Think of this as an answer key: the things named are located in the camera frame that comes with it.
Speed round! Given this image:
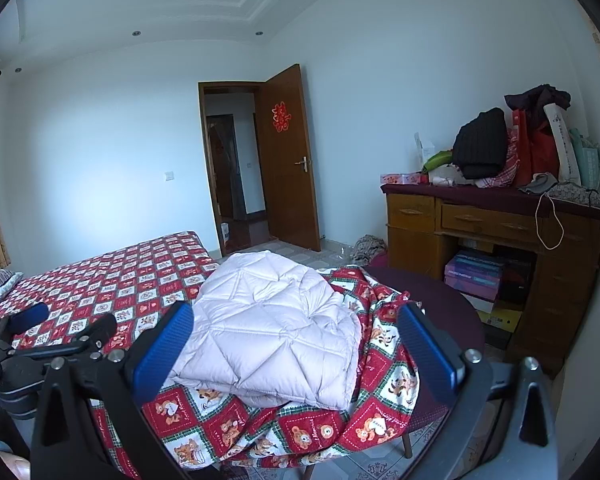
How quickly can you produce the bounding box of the black knit sweater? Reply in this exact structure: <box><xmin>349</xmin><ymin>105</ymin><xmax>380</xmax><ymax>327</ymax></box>
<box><xmin>452</xmin><ymin>107</ymin><xmax>511</xmax><ymax>181</ymax></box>

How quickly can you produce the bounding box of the wooden dresser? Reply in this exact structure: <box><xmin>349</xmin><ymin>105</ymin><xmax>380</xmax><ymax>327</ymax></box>
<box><xmin>381</xmin><ymin>182</ymin><xmax>600</xmax><ymax>376</ymax></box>

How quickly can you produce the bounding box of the dark red desk cover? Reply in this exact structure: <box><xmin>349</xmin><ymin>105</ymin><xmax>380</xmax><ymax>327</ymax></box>
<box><xmin>381</xmin><ymin>182</ymin><xmax>600</xmax><ymax>220</ymax></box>

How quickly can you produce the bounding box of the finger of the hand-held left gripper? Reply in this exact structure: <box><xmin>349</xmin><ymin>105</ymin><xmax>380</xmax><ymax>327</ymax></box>
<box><xmin>11</xmin><ymin>312</ymin><xmax>118</xmax><ymax>362</ymax></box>
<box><xmin>7</xmin><ymin>302</ymin><xmax>51</xmax><ymax>336</ymax></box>

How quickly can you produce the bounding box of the wooden door frame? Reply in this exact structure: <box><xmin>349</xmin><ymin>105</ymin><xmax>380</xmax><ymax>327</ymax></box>
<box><xmin>198</xmin><ymin>80</ymin><xmax>266</xmax><ymax>257</ymax></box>

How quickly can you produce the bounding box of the white paper bag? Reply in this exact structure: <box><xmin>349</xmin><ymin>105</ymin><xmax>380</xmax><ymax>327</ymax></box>
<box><xmin>543</xmin><ymin>103</ymin><xmax>582</xmax><ymax>187</ymax></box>

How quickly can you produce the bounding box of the pale pink puffer jacket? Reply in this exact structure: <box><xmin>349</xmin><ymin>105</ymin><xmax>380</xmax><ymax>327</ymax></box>
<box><xmin>170</xmin><ymin>251</ymin><xmax>363</xmax><ymax>411</ymax></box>

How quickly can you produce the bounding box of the person's left hand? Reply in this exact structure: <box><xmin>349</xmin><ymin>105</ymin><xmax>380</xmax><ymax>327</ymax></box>
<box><xmin>0</xmin><ymin>451</ymin><xmax>32</xmax><ymax>480</ymax></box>

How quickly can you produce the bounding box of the pink tissue box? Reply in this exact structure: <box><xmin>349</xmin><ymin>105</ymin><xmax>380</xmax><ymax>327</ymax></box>
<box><xmin>380</xmin><ymin>172</ymin><xmax>423</xmax><ymax>186</ymax></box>

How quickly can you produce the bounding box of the green cloth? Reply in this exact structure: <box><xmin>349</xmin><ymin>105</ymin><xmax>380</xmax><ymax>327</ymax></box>
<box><xmin>422</xmin><ymin>150</ymin><xmax>454</xmax><ymax>172</ymax></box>

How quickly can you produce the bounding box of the dark clothes pile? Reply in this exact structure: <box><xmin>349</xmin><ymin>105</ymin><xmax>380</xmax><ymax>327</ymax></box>
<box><xmin>504</xmin><ymin>84</ymin><xmax>572</xmax><ymax>112</ymax></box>

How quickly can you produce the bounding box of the red paper door decoration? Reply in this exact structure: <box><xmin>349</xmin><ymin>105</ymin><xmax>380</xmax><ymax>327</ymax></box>
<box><xmin>271</xmin><ymin>102</ymin><xmax>292</xmax><ymax>133</ymax></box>

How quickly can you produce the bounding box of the white cable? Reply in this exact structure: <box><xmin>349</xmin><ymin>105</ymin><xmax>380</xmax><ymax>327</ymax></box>
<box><xmin>536</xmin><ymin>192</ymin><xmax>565</xmax><ymax>251</ymax></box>

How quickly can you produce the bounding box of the grey cloth pile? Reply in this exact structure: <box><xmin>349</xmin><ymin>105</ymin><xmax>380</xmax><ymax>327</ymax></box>
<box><xmin>355</xmin><ymin>235</ymin><xmax>388</xmax><ymax>263</ymax></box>

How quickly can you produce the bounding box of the wooden door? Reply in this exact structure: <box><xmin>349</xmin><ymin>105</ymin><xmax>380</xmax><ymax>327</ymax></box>
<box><xmin>260</xmin><ymin>63</ymin><xmax>322</xmax><ymax>253</ymax></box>

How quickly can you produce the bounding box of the purple shoe box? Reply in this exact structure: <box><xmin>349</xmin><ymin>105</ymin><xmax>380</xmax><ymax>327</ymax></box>
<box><xmin>445</xmin><ymin>252</ymin><xmax>506</xmax><ymax>282</ymax></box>

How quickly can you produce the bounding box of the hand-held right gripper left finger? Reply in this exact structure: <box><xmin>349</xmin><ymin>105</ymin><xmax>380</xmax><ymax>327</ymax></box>
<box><xmin>30</xmin><ymin>301</ymin><xmax>196</xmax><ymax>480</ymax></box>

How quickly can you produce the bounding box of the red plaid cloth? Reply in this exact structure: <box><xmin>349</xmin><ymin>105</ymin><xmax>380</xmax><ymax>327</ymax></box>
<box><xmin>474</xmin><ymin>140</ymin><xmax>520</xmax><ymax>189</ymax></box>

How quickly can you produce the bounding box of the striped pillow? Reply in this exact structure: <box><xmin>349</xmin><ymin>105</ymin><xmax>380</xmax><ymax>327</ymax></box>
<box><xmin>0</xmin><ymin>269</ymin><xmax>25</xmax><ymax>303</ymax></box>

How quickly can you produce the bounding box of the red shopping bag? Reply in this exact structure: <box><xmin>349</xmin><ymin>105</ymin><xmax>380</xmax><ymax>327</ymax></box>
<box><xmin>511</xmin><ymin>109</ymin><xmax>561</xmax><ymax>186</ymax></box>

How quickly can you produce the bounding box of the red printed blanket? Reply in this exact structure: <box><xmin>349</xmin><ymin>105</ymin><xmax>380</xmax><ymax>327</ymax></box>
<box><xmin>0</xmin><ymin>231</ymin><xmax>451</xmax><ymax>480</ymax></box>

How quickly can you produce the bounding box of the yellow box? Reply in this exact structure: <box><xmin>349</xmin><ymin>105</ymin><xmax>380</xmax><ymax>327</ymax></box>
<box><xmin>475</xmin><ymin>300</ymin><xmax>523</xmax><ymax>335</ymax></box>

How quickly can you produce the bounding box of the white box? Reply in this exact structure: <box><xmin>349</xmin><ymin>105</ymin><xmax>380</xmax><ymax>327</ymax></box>
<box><xmin>414</xmin><ymin>132</ymin><xmax>436</xmax><ymax>171</ymax></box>

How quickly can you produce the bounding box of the pink shoe box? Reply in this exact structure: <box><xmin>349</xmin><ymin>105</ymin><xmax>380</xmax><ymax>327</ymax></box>
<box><xmin>445</xmin><ymin>275</ymin><xmax>503</xmax><ymax>302</ymax></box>

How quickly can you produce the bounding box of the pale green bag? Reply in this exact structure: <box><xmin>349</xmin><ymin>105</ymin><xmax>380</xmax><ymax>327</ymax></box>
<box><xmin>569</xmin><ymin>129</ymin><xmax>600</xmax><ymax>192</ymax></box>

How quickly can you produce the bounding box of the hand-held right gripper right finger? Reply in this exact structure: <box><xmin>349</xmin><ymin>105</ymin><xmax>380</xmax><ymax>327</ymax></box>
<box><xmin>397</xmin><ymin>304</ymin><xmax>563</xmax><ymax>480</ymax></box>

